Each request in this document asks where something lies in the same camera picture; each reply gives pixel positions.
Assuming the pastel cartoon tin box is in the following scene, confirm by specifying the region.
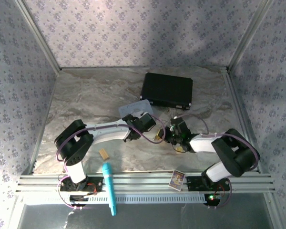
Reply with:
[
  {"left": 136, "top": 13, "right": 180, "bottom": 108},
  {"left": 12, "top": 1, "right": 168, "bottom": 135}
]
[{"left": 118, "top": 99, "right": 155, "bottom": 118}]

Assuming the black hard case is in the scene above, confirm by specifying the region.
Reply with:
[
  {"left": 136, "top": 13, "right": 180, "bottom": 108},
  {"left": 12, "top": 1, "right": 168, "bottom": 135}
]
[{"left": 140, "top": 73, "right": 194, "bottom": 111}]

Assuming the small illustrated card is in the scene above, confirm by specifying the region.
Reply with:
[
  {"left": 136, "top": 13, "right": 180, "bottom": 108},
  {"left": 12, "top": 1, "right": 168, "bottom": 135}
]
[{"left": 169, "top": 169, "right": 187, "bottom": 191}]

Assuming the small wooden block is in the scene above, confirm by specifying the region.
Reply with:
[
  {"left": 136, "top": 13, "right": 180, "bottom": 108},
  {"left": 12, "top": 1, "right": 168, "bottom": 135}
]
[{"left": 98, "top": 148, "right": 110, "bottom": 160}]

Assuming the turquoise marker pen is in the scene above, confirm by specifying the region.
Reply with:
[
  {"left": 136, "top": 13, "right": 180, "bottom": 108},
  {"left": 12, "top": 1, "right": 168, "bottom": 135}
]
[{"left": 102, "top": 163, "right": 118, "bottom": 217}]

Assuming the black right controller board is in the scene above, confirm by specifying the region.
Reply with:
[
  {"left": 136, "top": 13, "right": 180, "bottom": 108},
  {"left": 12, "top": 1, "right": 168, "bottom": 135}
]
[{"left": 203, "top": 193, "right": 221, "bottom": 207}]

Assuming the black controller board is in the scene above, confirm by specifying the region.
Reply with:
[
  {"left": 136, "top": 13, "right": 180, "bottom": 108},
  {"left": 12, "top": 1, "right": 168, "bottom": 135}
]
[
  {"left": 203, "top": 193, "right": 221, "bottom": 207},
  {"left": 69, "top": 195, "right": 89, "bottom": 207}
]

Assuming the black left controller board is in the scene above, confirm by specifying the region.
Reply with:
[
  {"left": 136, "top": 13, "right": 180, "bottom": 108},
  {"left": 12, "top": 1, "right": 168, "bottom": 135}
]
[{"left": 69, "top": 195, "right": 89, "bottom": 207}]

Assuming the aluminium rail frame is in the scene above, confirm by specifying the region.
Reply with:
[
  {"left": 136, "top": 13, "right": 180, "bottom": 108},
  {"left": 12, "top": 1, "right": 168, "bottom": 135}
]
[{"left": 15, "top": 173, "right": 276, "bottom": 194}]

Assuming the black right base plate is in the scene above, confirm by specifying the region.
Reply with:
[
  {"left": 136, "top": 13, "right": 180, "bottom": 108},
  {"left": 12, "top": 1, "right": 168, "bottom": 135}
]
[{"left": 186, "top": 176, "right": 231, "bottom": 191}]

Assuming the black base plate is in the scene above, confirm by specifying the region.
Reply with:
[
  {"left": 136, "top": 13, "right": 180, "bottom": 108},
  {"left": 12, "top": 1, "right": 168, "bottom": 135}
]
[
  {"left": 186, "top": 176, "right": 231, "bottom": 191},
  {"left": 59, "top": 176, "right": 105, "bottom": 193}
]

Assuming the white slotted cable duct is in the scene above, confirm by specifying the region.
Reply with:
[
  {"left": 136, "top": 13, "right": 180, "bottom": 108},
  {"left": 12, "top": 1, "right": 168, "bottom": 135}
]
[{"left": 65, "top": 195, "right": 207, "bottom": 205}]

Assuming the aluminium table side rail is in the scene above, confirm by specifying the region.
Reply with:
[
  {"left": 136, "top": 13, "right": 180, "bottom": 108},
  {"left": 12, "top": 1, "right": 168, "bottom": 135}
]
[{"left": 223, "top": 68, "right": 252, "bottom": 134}]

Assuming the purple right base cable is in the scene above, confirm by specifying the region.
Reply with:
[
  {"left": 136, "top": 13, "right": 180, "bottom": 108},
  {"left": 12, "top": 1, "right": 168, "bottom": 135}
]
[{"left": 208, "top": 178, "right": 233, "bottom": 209}]

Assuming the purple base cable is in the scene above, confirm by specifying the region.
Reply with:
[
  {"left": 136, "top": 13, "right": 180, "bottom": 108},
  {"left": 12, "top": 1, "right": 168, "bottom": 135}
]
[
  {"left": 57, "top": 175, "right": 84, "bottom": 211},
  {"left": 208, "top": 178, "right": 233, "bottom": 209}
]

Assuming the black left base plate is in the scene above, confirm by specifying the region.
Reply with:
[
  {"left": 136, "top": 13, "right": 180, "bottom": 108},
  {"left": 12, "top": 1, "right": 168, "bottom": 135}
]
[{"left": 59, "top": 176, "right": 105, "bottom": 193}]

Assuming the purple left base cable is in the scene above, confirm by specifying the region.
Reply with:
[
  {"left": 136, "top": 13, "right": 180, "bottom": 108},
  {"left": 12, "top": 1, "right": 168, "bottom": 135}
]
[{"left": 57, "top": 175, "right": 84, "bottom": 211}]

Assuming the aluminium corner post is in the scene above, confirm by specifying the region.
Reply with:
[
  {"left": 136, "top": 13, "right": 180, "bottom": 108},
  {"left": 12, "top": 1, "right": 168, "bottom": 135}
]
[
  {"left": 227, "top": 0, "right": 271, "bottom": 70},
  {"left": 14, "top": 0, "right": 62, "bottom": 71}
]

